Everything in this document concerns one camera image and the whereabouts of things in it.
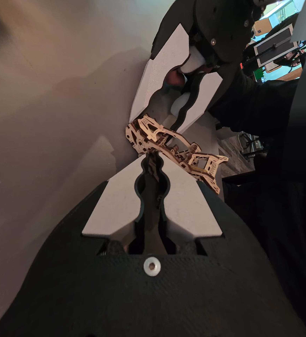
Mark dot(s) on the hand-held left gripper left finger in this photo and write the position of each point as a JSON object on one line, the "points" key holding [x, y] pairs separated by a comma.
{"points": [[110, 208]]}

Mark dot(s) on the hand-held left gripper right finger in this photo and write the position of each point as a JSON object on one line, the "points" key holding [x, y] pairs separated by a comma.
{"points": [[192, 208]]}

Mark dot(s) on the dark panel with white frame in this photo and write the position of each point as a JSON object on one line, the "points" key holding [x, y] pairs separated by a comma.
{"points": [[274, 44]]}

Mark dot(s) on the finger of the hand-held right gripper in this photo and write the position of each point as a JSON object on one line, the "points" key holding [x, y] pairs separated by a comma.
{"points": [[205, 97], [163, 58]]}

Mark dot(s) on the person's right hand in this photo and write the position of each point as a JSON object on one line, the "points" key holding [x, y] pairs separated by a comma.
{"points": [[176, 79]]}

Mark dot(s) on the wooden mechanical model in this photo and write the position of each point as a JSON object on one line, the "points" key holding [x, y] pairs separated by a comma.
{"points": [[142, 131]]}

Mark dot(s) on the person's right forearm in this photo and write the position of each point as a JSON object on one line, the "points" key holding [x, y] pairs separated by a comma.
{"points": [[253, 105]]}

